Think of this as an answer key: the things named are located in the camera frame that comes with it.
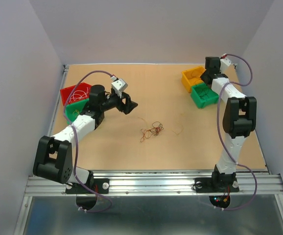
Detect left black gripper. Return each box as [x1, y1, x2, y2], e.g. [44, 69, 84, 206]
[100, 91, 138, 115]

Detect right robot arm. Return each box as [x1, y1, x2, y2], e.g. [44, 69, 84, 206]
[194, 54, 257, 193]

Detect red plastic bin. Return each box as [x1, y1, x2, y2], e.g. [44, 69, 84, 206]
[59, 82, 92, 106]

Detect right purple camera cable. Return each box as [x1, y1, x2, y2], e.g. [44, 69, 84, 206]
[214, 53, 258, 212]

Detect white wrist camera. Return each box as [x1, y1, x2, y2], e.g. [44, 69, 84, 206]
[220, 55, 232, 73]
[111, 77, 128, 98]

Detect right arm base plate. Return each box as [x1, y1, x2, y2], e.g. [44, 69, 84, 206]
[192, 177, 239, 193]

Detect white wire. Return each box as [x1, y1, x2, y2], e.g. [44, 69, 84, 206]
[67, 86, 92, 103]

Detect dark brown wire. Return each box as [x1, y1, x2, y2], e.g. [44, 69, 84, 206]
[196, 84, 213, 101]

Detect yellow plastic bin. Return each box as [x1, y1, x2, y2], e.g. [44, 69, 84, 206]
[181, 66, 205, 93]

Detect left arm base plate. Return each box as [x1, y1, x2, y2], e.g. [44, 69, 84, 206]
[65, 178, 110, 194]

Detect green plastic bin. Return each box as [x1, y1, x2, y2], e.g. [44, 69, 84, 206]
[190, 83, 219, 109]
[65, 99, 89, 123]

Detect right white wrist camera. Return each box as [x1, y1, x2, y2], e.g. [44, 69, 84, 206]
[220, 55, 232, 73]

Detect aluminium frame rail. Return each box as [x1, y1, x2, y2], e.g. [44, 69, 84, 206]
[15, 64, 283, 235]

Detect purple camera cable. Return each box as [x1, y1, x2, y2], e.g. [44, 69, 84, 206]
[62, 70, 118, 213]
[214, 53, 258, 212]

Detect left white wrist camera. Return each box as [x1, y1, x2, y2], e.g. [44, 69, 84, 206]
[111, 77, 128, 98]

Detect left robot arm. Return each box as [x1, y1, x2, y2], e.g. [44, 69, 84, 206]
[33, 85, 138, 193]

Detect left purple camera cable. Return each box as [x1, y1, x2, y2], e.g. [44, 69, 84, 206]
[62, 70, 118, 213]

